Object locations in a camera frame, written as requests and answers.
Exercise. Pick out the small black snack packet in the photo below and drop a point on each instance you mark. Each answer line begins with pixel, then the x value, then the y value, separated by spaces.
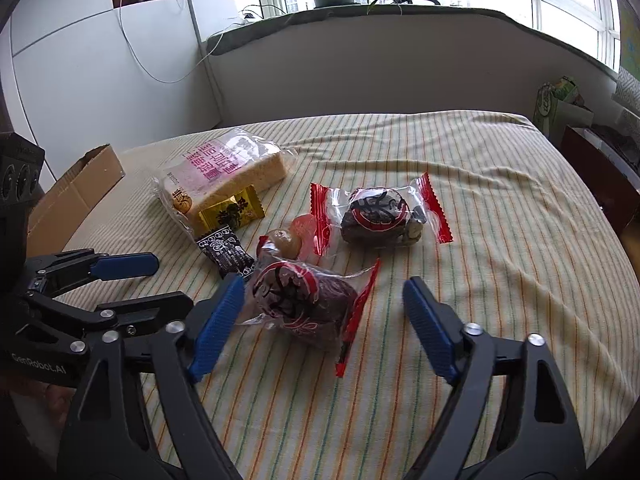
pixel 227 255

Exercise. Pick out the white lace cloth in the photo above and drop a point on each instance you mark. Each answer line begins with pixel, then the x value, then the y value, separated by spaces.
pixel 627 90

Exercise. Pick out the round brown candy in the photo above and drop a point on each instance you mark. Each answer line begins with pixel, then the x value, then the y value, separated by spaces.
pixel 284 241

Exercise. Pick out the green paper bag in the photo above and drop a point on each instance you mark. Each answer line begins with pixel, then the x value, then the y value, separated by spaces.
pixel 555 105

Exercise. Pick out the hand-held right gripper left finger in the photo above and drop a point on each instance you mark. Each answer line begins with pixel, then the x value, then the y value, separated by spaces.
pixel 220 325

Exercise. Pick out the round pink candy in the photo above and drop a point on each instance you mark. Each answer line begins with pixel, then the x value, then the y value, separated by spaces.
pixel 306 225

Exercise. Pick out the yellow snack packet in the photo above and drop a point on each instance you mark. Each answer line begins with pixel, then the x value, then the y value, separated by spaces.
pixel 230 210

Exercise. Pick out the white cabinet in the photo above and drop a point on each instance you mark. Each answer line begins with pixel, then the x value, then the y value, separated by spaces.
pixel 100 85

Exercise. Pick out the sliced bread packet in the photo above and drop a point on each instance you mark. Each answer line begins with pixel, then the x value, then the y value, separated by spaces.
pixel 225 170

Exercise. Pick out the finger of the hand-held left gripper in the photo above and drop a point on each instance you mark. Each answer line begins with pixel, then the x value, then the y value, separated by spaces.
pixel 125 265
pixel 145 310

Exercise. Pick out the dark red storage box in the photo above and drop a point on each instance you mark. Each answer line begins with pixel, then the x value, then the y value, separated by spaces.
pixel 600 160

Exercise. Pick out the red-ended date packet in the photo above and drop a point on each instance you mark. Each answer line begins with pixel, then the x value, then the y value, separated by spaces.
pixel 380 215
pixel 300 300

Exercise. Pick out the striped tablecloth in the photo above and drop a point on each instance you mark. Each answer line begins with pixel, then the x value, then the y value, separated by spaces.
pixel 500 210

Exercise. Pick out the wall map poster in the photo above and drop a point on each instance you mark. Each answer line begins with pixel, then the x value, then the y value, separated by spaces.
pixel 631 35

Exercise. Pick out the cardboard box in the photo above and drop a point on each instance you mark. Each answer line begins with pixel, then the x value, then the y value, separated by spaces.
pixel 75 185

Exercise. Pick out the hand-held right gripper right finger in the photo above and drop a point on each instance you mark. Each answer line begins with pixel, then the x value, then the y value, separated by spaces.
pixel 430 330

